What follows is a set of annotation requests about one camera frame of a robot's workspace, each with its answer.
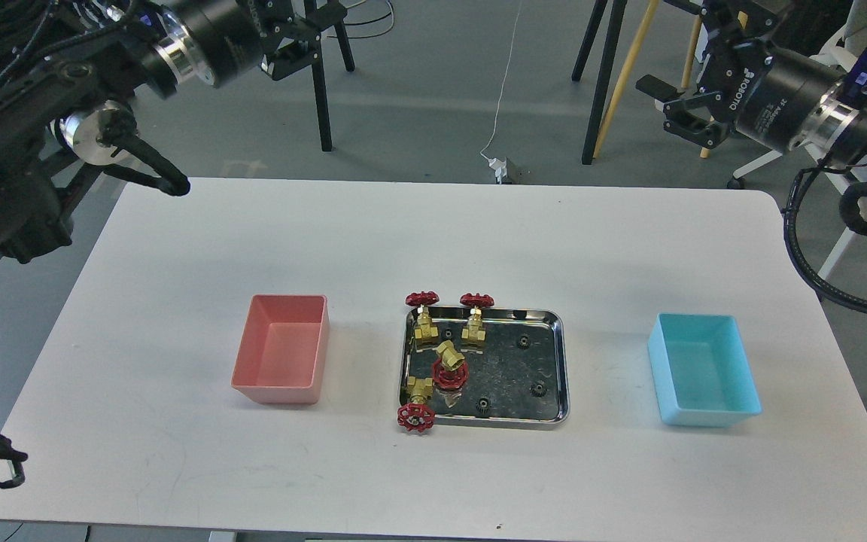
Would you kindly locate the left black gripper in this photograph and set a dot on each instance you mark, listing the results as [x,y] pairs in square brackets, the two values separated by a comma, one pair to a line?
[216,41]

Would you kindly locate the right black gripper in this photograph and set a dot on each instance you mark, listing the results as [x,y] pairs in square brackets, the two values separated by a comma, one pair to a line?
[752,87]

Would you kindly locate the brass valve red handle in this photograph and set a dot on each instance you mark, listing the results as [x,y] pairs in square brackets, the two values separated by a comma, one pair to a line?
[450,371]

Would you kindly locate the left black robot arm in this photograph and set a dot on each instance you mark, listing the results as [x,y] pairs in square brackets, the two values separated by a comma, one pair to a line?
[68,74]

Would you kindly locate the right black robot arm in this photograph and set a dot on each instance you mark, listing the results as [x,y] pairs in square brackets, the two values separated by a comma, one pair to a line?
[838,128]

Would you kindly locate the blue plastic box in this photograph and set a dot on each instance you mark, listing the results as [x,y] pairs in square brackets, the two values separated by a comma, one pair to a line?
[701,372]

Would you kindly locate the brass valve back left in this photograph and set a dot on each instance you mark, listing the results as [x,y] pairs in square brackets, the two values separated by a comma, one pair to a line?
[425,332]

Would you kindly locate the pink plastic box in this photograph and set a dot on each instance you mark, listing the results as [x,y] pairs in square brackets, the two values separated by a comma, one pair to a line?
[283,349]

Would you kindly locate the brass valve back right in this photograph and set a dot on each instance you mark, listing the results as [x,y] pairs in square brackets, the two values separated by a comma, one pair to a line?
[473,336]

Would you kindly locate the brass valve front left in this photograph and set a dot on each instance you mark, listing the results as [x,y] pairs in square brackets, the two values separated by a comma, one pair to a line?
[415,414]

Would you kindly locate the small black gear front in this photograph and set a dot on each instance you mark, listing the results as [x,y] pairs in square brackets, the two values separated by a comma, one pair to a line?
[483,406]

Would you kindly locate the wooden yellow pole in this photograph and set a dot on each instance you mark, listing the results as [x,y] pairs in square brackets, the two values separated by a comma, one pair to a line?
[625,75]

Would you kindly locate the black tripod right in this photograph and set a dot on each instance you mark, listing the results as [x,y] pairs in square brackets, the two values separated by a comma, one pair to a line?
[599,9]

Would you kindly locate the white power adapter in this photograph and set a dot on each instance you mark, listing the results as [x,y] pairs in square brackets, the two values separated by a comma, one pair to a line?
[501,170]

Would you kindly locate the steel tray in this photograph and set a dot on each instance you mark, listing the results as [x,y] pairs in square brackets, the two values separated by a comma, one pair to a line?
[499,371]

